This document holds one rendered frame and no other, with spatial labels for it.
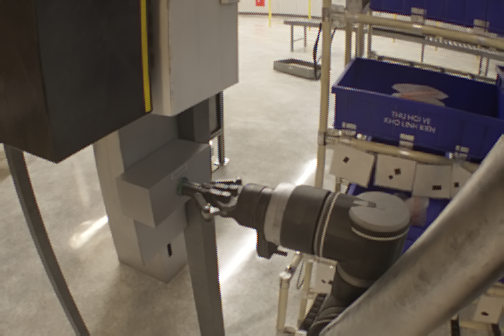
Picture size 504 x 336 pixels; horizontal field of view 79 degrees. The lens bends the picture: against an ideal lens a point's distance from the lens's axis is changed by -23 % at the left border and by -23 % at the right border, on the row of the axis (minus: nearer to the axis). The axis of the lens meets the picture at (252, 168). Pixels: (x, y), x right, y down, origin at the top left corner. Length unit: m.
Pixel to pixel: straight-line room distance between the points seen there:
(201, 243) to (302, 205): 0.43
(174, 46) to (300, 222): 0.31
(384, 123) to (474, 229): 0.85
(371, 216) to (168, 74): 0.34
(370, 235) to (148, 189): 0.36
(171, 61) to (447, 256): 0.40
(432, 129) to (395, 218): 0.64
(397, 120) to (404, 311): 0.82
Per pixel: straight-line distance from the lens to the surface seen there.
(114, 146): 1.86
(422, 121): 1.16
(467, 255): 0.36
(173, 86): 0.51
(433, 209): 1.51
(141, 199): 0.67
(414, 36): 8.26
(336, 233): 0.57
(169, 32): 0.49
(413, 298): 0.40
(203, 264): 1.01
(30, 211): 1.18
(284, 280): 1.13
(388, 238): 0.55
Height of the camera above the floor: 1.50
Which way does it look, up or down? 27 degrees down
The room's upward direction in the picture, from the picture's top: straight up
